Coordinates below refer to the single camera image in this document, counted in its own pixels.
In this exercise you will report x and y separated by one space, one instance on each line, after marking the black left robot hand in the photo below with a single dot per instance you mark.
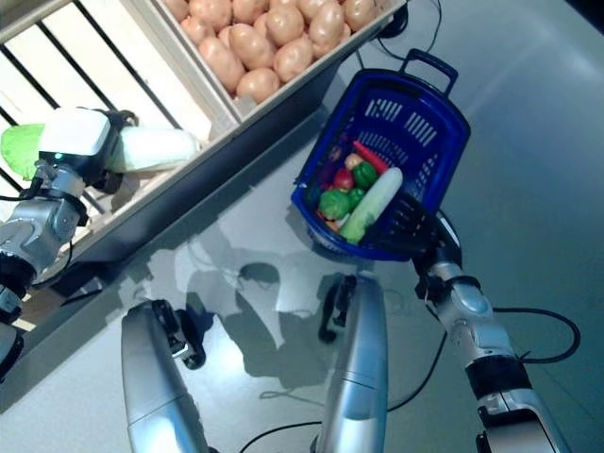
75 132

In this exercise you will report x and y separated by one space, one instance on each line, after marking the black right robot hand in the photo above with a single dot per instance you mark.
415 231

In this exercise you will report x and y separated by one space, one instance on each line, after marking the white green napa cabbage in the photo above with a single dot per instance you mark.
156 148
377 198

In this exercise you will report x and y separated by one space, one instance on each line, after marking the blue plastic shopping basket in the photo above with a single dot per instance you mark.
377 78

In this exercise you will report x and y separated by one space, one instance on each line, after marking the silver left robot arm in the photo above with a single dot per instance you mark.
33 222

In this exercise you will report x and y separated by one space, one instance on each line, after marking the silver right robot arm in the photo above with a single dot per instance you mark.
467 302

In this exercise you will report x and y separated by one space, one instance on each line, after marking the green toy bell pepper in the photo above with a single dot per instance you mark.
364 175

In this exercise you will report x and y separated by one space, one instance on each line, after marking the light green lumpy vegetable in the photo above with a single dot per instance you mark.
335 203

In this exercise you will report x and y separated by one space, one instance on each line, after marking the red toy tomato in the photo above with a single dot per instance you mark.
344 179

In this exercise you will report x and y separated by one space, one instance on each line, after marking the small tan toy vegetable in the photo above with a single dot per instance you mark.
354 161

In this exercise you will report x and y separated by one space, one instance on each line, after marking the black right robot foot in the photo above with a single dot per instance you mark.
335 307

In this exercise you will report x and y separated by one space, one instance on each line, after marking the silver right robot leg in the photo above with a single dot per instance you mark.
363 354

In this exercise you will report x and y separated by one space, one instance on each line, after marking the silver robot leg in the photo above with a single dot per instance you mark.
151 377
363 354

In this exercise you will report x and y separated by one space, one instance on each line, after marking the wooden display stand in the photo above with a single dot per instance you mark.
212 181

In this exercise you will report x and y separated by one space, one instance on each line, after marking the tan toy potato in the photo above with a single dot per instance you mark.
250 45
361 11
325 23
257 85
292 59
283 21
222 63

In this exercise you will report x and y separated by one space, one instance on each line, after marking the wooden potato crate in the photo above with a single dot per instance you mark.
342 55

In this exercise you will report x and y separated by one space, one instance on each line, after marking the black round floor base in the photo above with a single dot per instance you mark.
394 26

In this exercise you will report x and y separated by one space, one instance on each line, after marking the silver left robot leg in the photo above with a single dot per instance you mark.
151 377

